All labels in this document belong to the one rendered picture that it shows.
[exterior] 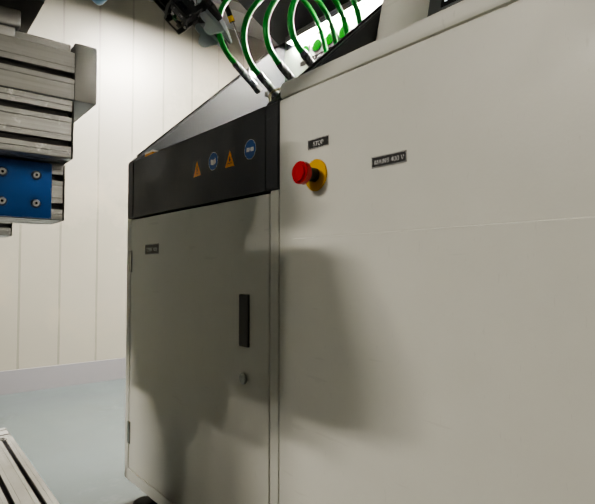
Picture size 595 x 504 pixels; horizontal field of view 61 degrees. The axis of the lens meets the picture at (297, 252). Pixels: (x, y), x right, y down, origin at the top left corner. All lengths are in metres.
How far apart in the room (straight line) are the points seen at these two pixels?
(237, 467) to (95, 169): 2.41
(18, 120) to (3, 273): 2.24
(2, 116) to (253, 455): 0.69
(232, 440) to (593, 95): 0.83
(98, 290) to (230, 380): 2.19
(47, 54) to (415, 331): 0.66
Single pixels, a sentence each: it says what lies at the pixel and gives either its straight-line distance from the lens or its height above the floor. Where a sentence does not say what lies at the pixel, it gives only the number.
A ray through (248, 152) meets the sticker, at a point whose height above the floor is 0.87.
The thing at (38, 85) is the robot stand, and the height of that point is 0.92.
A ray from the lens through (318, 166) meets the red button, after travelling 0.82.
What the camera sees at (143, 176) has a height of 0.90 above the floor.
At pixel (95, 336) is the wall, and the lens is 3.17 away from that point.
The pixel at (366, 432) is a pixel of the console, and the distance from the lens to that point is 0.77.
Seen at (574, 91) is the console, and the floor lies 0.83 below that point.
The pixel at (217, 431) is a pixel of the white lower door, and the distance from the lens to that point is 1.10.
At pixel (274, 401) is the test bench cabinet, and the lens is 0.92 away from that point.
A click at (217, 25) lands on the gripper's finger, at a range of 1.33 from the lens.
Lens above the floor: 0.65
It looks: 2 degrees up
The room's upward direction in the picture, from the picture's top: straight up
